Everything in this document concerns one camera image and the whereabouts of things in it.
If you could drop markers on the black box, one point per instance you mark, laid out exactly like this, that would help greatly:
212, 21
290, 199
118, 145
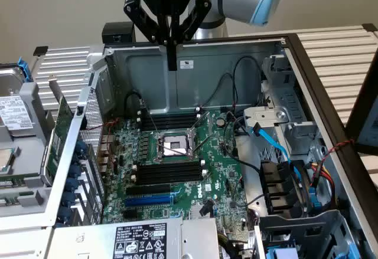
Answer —
116, 30

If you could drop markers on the open metal PC case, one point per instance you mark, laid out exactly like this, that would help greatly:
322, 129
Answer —
212, 64

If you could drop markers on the black table end cap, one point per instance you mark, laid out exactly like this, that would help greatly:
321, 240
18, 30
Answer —
369, 27
40, 51

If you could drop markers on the round coin battery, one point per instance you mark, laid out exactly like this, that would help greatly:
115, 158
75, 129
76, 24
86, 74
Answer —
220, 121

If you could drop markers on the silver disk bay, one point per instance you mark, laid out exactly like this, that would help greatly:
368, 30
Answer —
283, 99

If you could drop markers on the thin metal locking lever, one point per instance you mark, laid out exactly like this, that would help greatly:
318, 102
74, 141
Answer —
206, 144
174, 150

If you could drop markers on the green graphics card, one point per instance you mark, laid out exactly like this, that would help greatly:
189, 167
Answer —
60, 123

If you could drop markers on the silver port block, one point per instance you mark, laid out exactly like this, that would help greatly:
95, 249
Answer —
107, 152

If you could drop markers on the silver CPU socket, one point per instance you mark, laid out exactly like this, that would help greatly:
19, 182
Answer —
165, 156

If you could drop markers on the blue card clip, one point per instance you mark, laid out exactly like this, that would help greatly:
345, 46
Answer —
65, 214
68, 198
81, 147
76, 171
72, 184

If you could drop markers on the silver hard disk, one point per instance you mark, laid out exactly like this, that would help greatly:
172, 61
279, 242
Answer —
14, 111

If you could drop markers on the green Dell motherboard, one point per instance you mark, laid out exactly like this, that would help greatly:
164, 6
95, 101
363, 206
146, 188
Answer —
218, 170

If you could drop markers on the long black expansion slot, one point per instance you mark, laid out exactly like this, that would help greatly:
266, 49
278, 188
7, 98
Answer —
147, 190

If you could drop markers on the blue expansion slot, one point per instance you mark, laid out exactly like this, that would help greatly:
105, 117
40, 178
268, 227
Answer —
147, 201

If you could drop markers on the black fan shroud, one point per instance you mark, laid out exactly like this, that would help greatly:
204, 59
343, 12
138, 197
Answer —
277, 182

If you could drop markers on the short black expansion slot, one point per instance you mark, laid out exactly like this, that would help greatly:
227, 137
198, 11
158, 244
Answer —
130, 214

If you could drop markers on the silver CPU chip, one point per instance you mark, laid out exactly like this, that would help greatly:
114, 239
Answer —
6, 160

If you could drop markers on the small silver heatsink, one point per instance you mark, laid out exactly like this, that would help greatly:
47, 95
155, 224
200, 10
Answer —
195, 213

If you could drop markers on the dark framed monitor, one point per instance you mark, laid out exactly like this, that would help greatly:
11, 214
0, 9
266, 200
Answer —
369, 123

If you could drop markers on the black case fan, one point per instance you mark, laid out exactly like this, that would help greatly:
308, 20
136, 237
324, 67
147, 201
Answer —
302, 194

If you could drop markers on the silver power supply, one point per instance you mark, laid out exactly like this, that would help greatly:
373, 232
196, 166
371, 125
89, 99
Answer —
88, 241

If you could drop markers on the grey drive cage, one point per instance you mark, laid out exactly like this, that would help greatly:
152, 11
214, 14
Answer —
295, 226

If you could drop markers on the blue plastic drive caddy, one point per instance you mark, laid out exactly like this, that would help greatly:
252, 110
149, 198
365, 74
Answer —
282, 254

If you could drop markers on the blue disk bracket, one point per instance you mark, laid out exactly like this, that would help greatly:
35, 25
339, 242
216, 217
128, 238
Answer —
25, 70

